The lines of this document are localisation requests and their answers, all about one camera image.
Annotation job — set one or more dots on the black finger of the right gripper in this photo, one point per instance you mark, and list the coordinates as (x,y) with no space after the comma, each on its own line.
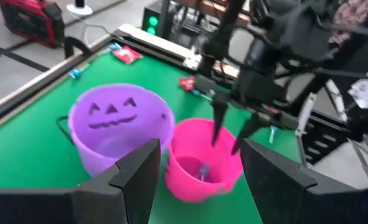
(249,130)
(218,121)

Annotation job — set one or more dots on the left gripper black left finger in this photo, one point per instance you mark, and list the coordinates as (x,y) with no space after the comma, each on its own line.
(115,199)

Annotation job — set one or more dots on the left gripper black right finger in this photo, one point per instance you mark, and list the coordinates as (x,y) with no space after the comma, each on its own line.
(289,199)

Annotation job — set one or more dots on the blue lollipop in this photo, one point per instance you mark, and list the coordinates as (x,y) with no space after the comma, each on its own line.
(197,92)
(204,171)
(75,73)
(115,46)
(272,132)

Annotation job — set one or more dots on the red candy pack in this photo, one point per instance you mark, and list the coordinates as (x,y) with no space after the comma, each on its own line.
(186,83)
(127,54)

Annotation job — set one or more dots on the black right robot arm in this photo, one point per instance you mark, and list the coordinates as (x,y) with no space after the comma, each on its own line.
(302,34)

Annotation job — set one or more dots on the pink halloween bucket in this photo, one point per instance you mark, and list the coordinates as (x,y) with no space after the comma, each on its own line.
(186,186)

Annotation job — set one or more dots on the purple jack-o-lantern bucket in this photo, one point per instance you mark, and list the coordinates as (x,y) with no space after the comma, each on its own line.
(115,137)

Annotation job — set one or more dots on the wooden workbench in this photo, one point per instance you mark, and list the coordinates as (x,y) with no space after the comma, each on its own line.
(208,7)

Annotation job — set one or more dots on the green table mat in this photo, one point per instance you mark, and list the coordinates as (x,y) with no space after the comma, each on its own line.
(31,149)

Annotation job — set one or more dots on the person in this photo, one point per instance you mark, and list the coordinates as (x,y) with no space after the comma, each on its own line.
(351,14)

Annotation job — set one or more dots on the black computer with green lights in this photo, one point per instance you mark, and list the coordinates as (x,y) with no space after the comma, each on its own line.
(149,18)

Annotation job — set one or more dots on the black table edge clamp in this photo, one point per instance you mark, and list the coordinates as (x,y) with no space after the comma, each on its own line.
(68,43)

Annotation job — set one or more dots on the white round base black pole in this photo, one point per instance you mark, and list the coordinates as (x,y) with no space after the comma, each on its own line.
(79,10)

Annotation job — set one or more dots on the red and black power station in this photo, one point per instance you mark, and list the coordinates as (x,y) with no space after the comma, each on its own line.
(28,21)

